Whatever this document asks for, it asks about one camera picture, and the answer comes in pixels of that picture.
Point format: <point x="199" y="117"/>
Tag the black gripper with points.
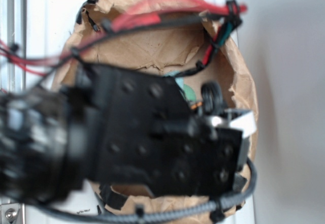
<point x="142" y="131"/>

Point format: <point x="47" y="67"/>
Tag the green dimpled ball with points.
<point x="189" y="93"/>

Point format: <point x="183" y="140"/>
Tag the teal blue cloth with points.
<point x="178" y="80"/>

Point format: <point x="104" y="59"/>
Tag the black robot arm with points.
<point x="44" y="149"/>

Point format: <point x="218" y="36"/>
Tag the aluminium frame rail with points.
<point x="11" y="211"/>

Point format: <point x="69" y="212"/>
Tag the brown paper bag bin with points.
<point x="161" y="52"/>

